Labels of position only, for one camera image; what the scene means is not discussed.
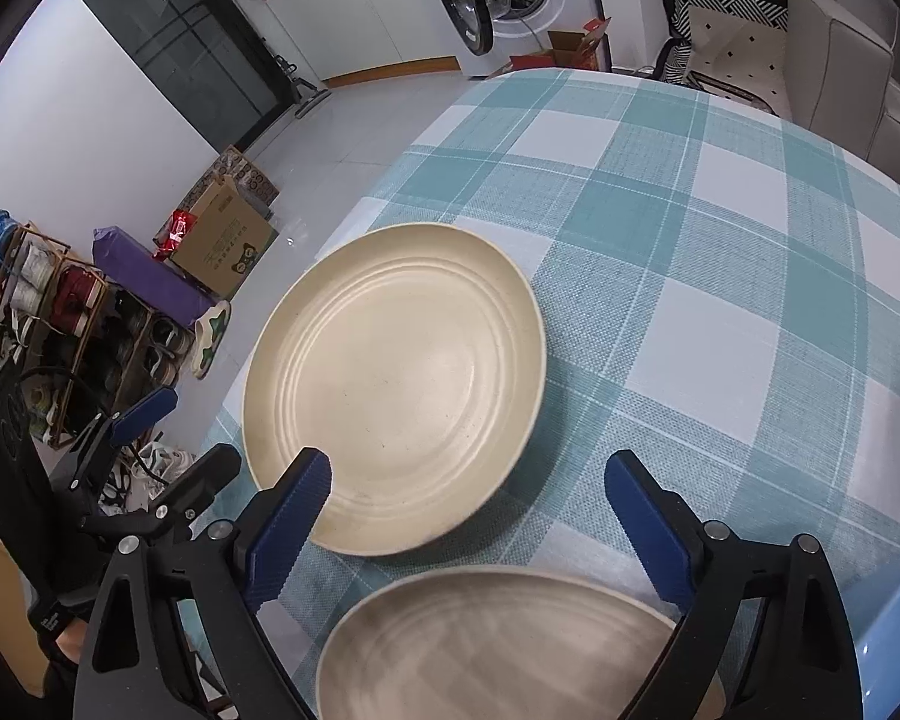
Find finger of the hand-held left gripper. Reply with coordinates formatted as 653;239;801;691
81;444;242;541
49;385;179;492

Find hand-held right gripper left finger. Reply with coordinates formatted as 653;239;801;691
71;446;335;720

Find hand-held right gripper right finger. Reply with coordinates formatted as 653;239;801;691
604;450;867;720

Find beige plate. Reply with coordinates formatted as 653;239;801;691
315;566;725;720
241;223;547;557

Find white sneakers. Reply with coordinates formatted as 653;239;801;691
101;442;196;511

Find wooden shoe rack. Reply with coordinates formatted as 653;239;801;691
0;210;196;443
0;221;196;451

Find purple rolled mat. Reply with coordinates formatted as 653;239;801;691
92;225;215;327

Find brown cardboard box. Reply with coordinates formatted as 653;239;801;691
169;174;275;299

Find red snack packet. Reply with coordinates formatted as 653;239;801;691
154;210;198;262

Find patterned flat carton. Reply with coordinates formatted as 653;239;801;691
178;144;280;215

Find teal checked tablecloth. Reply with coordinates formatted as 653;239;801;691
172;67;900;720

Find dark glass door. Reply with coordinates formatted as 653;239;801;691
64;0;282;158

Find stick vacuum cleaner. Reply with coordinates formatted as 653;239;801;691
270;49;331;117

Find white kitchen counter cabinets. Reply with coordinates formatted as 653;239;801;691
262;0;466;87

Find open red brown carton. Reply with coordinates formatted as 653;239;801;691
510;17;614;76

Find black white patterned chair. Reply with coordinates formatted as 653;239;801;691
649;0;792;117

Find grey sofa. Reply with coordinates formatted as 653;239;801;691
784;0;900;211

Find white washing machine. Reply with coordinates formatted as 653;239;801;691
420;0;608;80

